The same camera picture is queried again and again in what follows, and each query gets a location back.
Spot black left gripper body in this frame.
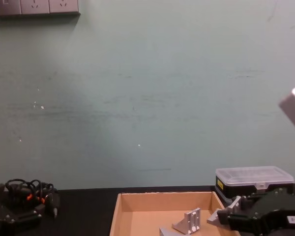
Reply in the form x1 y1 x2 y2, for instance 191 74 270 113
0 199 18 236

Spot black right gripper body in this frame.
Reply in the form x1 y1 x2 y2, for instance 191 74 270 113
238 187 295 236

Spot silver metal corner bracket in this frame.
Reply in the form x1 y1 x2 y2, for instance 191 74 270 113
172 207 202 233
206 196 242 225

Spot black corded tool orange parts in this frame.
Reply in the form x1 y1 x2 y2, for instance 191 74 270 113
4 178 61 219

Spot clear plastic case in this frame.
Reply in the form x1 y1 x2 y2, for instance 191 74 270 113
214 166 295 207

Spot black table cloth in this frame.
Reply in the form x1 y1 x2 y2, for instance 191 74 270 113
0 183 295 236

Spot brown cardboard tray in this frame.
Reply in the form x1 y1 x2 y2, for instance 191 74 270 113
110 191 242 236

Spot grey wall socket panel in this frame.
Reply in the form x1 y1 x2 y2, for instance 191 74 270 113
0 0 81 17

